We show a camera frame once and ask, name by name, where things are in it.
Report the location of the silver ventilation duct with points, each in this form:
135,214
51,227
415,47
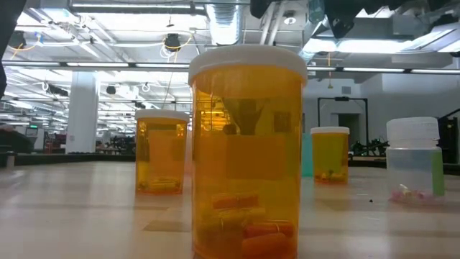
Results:
224,25

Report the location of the teal translucent plastic bin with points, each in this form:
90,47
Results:
307,154

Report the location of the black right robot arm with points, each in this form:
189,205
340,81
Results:
373,4

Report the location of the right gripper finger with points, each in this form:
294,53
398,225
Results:
261,7

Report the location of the clear bottle with pink pills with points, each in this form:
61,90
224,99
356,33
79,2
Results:
413,169

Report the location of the black aluminium table frame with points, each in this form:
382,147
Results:
72,159

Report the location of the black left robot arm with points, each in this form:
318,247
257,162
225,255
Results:
7,28

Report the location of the large orange capsule bottle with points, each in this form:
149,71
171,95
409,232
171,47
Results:
248,162

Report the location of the orange bottle with yellow capsules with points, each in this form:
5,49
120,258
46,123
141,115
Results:
161,154

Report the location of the small orange pill bottle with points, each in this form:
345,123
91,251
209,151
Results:
330,154

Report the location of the black ceiling fixture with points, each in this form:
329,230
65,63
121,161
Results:
172,41

